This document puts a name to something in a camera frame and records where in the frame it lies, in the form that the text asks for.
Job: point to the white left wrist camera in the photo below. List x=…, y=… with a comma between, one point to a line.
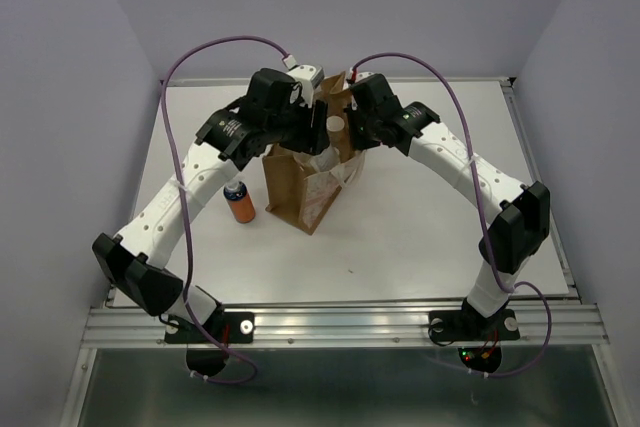
x=309, y=76

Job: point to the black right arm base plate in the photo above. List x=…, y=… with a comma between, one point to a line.
x=458, y=326

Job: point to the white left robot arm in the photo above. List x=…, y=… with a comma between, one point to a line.
x=135, y=258

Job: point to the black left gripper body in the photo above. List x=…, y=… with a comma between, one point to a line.
x=292, y=129

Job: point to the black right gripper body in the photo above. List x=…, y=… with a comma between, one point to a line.
x=362, y=128

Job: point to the beige pump bottle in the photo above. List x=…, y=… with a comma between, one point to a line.
x=337, y=133

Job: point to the aluminium mounting rail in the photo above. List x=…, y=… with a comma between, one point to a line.
x=364, y=325

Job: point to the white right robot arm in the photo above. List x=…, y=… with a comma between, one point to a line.
x=514, y=217

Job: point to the orange bottle blue cap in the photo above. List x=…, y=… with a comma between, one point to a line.
x=239, y=201

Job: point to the pink printed canvas bag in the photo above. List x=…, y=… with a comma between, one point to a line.
x=297, y=193

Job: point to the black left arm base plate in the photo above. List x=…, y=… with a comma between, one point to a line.
x=228, y=327

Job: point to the white square bottle black cap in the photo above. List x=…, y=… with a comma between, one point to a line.
x=326, y=160

